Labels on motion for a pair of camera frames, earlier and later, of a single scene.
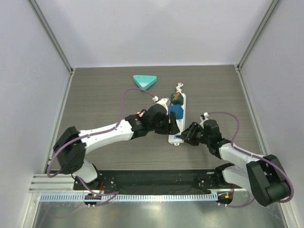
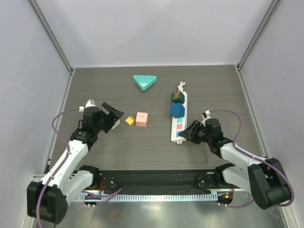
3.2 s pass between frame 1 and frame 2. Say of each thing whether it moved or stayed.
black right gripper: stayed
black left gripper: moved
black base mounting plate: stayed
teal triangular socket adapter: stayed
